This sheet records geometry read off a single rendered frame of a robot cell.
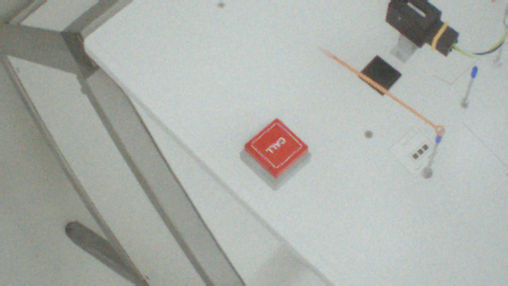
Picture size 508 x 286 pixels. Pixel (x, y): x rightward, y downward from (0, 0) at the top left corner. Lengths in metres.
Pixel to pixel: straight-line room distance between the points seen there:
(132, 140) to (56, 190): 0.86
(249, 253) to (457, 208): 0.45
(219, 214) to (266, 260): 0.11
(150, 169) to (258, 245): 0.22
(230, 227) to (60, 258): 0.85
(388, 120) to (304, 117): 0.10
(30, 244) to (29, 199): 0.10
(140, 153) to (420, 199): 0.42
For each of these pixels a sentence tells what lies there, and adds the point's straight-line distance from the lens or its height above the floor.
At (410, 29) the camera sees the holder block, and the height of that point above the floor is 1.14.
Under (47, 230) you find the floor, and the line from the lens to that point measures 2.35.
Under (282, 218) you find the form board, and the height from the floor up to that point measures 1.12.
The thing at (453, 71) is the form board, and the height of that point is 1.13.
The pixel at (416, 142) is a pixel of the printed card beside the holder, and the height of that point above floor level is 1.15.
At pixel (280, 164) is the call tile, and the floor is 1.12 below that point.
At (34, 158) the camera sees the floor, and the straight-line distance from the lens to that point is 2.30.
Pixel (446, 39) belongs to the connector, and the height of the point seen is 1.17.
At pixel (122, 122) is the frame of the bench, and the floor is 0.80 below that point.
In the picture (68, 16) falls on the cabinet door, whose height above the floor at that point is 0.63.
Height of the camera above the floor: 2.11
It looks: 56 degrees down
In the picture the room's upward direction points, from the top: 108 degrees clockwise
